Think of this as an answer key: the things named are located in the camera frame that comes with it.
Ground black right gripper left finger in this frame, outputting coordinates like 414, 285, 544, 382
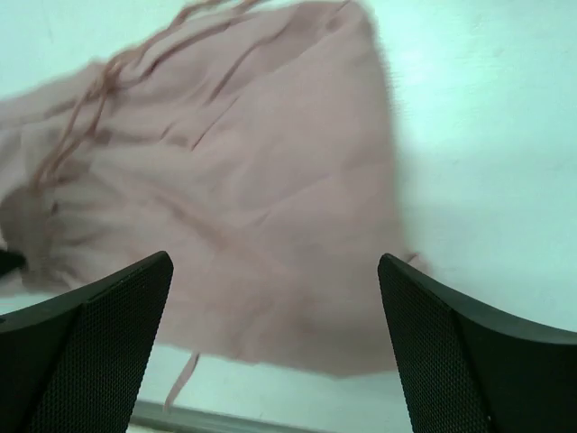
1, 252, 173, 433

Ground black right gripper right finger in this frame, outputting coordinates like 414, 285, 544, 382
378, 254, 576, 433

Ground pink drawstring trousers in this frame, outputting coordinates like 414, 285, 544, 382
1, 1, 419, 403

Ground aluminium table frame rail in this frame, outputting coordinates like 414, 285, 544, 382
130, 399, 334, 433

